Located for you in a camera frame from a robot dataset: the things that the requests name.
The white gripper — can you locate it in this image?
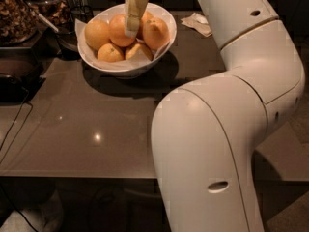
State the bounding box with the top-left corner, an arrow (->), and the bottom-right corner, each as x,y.
125,0 -> 149,38

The orange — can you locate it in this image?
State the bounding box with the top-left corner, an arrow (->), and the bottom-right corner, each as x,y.
125,42 -> 153,61
84,19 -> 110,50
136,11 -> 154,39
109,14 -> 135,47
97,43 -> 125,63
143,17 -> 170,50

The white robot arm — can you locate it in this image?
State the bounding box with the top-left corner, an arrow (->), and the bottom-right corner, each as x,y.
152,0 -> 305,232

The white ceramic bowl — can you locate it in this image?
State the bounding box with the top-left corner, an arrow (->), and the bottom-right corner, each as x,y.
75,3 -> 177,78

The crumpled paper napkin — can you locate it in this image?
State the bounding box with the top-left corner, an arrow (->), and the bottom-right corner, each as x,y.
181,13 -> 212,37

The glass jar of dried snacks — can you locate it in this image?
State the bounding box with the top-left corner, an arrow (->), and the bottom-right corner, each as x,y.
0,0 -> 37,46

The dark appliance tray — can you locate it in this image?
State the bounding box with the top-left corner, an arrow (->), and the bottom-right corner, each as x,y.
0,47 -> 44,103

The black wire cup holder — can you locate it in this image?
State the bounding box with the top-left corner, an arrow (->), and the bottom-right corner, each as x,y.
56,5 -> 94,60

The white serving spoon handle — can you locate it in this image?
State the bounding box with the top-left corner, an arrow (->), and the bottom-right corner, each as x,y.
28,6 -> 59,33

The black power cable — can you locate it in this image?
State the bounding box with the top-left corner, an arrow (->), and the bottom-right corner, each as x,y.
0,87 -> 35,164

